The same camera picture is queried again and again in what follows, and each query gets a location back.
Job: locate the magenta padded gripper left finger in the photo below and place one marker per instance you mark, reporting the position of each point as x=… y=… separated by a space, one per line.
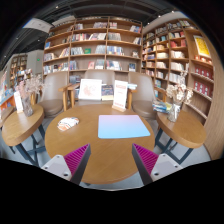
x=70 y=167

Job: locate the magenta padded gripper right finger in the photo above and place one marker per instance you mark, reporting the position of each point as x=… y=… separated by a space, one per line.
x=151 y=166

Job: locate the blue pink gradient mouse pad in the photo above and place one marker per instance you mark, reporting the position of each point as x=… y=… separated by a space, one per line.
x=121 y=126

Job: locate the round wooden right side table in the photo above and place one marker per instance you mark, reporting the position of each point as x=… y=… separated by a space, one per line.
x=187 y=131

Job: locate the round wooden table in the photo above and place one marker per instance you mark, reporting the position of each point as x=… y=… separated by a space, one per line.
x=111 y=160
x=18 y=127
x=187 y=131

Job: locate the round wooden centre table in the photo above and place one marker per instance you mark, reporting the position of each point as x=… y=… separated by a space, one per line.
x=111 y=160

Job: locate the round wooden left side table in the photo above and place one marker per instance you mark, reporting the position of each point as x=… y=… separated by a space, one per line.
x=18 y=127

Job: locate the stack of books on table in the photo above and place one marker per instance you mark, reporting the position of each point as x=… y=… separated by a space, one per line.
x=160 y=106

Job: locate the beige left armchair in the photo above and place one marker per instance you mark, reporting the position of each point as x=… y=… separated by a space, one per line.
x=54 y=93

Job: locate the beige right armchair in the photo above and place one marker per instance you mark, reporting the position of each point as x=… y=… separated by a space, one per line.
x=143 y=99

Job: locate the right glass vase dried flowers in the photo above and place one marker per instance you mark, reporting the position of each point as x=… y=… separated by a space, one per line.
x=180 y=94

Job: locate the white framed picture card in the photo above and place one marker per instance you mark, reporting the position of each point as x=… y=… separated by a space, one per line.
x=90 y=89

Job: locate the white sign in wooden stand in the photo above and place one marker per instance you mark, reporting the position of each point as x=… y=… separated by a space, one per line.
x=120 y=95

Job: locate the dark book on chair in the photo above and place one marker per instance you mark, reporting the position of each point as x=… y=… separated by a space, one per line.
x=107 y=92

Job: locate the left vase with dried flowers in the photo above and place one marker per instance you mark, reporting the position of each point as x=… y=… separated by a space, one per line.
x=26 y=88

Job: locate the small white card left table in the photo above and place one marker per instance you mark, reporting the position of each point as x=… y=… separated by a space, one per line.
x=18 y=102

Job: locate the distant wooden left bookshelf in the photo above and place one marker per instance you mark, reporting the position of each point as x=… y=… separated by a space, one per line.
x=17 y=69

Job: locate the large wooden centre bookshelf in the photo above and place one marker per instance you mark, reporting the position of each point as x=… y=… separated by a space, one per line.
x=104 y=42

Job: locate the wooden right bookshelf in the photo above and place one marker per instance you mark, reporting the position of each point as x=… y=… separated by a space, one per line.
x=168 y=50

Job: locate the yellow poster on shelf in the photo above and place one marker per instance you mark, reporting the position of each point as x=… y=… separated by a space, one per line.
x=201 y=46

